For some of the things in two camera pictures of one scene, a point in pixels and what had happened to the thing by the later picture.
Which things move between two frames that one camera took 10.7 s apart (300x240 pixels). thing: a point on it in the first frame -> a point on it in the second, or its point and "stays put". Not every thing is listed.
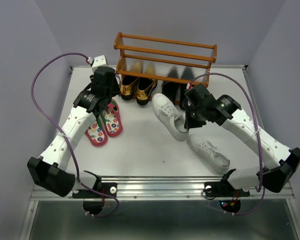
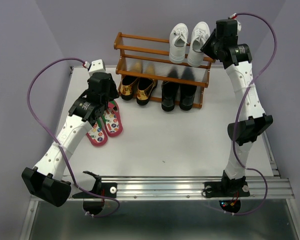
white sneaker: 170,116 -> 178,40
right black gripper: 189,123 -> 206,48
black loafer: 171,89 stays put
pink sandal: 114,124 stays put
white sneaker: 209,154 -> 201,34
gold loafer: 144,88 stays put
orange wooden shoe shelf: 164,58 stays put
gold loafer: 127,86 stays put
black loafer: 183,88 stays put
